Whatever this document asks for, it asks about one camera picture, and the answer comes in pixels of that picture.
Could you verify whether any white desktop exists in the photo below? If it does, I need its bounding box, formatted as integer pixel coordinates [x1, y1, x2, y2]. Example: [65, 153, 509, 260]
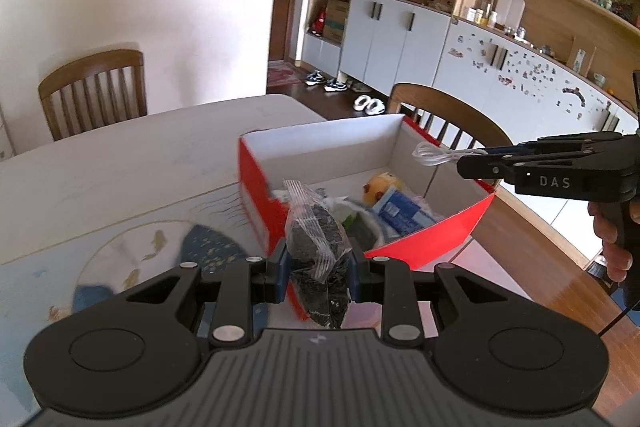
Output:
[0, 94, 533, 413]

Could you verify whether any bag of black granules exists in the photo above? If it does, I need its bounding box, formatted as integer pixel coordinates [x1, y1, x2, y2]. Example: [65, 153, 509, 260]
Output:
[282, 179, 353, 328]

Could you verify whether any red cardboard box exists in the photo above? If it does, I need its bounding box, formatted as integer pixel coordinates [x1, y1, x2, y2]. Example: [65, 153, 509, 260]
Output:
[237, 113, 497, 323]

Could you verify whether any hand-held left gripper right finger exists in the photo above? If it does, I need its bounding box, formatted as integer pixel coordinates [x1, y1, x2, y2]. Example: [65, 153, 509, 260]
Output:
[350, 252, 516, 349]

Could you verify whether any white board on shelf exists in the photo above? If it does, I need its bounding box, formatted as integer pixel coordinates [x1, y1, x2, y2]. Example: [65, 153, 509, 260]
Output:
[497, 0, 526, 28]

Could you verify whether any dark wooden chair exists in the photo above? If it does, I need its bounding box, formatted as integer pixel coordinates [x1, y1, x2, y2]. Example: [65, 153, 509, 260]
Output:
[387, 82, 515, 152]
[38, 49, 148, 142]

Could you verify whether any red doormat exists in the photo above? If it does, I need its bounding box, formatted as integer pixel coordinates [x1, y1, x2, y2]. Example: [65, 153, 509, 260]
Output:
[267, 62, 308, 88]

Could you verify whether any white and wood wall cabinet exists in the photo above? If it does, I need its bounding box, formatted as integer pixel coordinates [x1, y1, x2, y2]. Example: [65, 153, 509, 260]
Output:
[300, 0, 640, 268]

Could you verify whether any brown cardboard box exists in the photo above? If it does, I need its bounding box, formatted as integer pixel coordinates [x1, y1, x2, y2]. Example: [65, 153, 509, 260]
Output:
[322, 0, 350, 44]

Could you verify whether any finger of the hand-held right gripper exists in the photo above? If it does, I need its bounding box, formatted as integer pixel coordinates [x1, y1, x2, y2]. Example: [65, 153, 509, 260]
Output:
[487, 132, 623, 158]
[456, 154, 531, 181]

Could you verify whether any yellow tape roll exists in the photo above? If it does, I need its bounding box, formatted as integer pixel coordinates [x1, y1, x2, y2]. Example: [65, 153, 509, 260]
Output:
[361, 172, 406, 208]

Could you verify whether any person's right hand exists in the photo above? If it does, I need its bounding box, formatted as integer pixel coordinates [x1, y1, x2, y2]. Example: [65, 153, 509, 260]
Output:
[589, 203, 630, 282]

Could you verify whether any blue printed table mat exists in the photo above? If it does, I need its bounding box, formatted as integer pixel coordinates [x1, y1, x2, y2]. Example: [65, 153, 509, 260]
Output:
[0, 187, 533, 413]

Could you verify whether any black cable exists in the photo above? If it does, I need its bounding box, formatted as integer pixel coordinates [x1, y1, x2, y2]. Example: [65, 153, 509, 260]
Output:
[595, 299, 640, 338]

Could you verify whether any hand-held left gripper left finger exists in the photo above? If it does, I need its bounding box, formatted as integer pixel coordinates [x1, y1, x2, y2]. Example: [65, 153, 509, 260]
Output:
[125, 241, 288, 349]

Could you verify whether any blue white snack packet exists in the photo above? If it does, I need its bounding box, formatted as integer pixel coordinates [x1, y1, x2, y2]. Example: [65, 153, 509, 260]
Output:
[372, 188, 436, 235]

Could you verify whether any clear plastic wrapper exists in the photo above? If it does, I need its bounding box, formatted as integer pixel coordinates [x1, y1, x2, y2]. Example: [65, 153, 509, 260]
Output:
[412, 142, 493, 168]

